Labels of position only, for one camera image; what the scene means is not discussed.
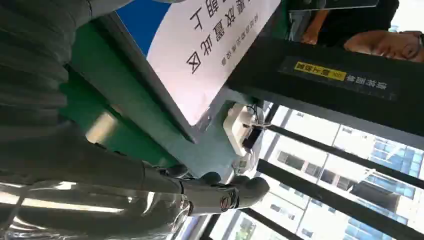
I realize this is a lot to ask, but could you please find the black window frame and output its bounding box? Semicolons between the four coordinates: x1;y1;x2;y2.
198;102;424;240

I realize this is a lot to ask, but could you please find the yellow and black label sticker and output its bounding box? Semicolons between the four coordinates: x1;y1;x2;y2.
279;55;399;102

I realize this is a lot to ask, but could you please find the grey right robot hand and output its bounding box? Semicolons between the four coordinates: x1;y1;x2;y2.
0;119;271;217

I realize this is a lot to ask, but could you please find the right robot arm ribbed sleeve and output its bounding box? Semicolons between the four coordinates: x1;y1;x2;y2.
0;0;135;144

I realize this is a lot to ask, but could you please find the white and blue printed sign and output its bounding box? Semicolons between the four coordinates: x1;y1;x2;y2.
115;0;282;127

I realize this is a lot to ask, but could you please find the person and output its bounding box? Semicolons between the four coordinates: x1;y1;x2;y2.
299;0;424;64

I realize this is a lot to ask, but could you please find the black cable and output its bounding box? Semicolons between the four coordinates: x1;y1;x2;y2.
246;103;266;131

